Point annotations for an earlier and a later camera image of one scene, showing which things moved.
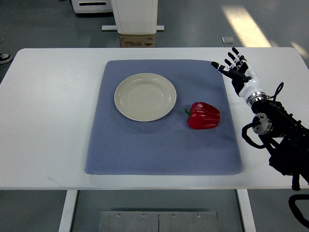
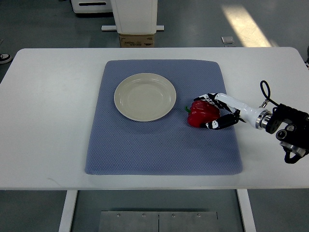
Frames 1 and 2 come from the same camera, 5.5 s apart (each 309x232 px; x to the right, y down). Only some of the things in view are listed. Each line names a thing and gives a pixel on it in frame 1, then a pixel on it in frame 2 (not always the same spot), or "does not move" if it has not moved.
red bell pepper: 203,116 does not move
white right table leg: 247,218 does not move
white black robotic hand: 243,80 → 258,118
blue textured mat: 119,145 does not move
